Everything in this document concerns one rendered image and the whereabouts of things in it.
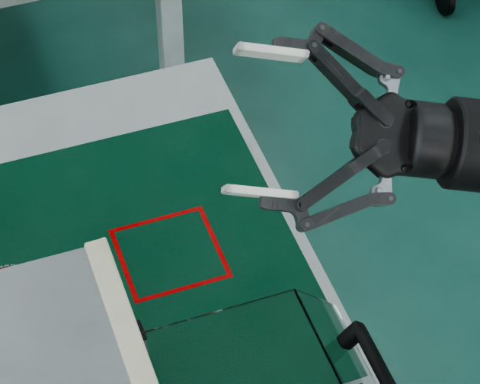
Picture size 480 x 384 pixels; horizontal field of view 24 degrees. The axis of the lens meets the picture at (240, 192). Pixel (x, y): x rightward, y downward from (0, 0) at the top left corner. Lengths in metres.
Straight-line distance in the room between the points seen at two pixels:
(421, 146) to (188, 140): 0.94
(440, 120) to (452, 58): 2.27
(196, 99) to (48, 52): 1.37
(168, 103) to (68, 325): 1.08
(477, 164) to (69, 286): 0.40
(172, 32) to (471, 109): 1.55
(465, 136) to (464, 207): 1.85
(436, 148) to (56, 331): 0.39
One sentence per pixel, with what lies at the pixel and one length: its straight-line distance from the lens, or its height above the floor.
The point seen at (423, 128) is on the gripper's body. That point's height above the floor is 1.38.
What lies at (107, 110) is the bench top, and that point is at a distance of 2.02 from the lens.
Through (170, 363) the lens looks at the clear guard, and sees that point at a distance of 1.26.
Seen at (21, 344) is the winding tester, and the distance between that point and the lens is 0.99.
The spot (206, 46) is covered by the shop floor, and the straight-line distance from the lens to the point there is 3.33.
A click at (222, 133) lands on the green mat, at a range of 1.96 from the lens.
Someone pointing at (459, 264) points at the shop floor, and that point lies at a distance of 2.78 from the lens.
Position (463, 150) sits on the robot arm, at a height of 1.37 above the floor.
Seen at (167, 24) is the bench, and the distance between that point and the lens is 2.55.
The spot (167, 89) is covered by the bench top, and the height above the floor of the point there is 0.75.
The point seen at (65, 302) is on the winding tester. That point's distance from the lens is 1.01.
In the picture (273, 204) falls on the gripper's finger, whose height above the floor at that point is 1.33.
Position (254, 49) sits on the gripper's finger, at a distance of 1.06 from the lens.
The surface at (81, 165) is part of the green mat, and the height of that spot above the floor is 0.75.
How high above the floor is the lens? 2.10
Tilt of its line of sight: 47 degrees down
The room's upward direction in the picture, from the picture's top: straight up
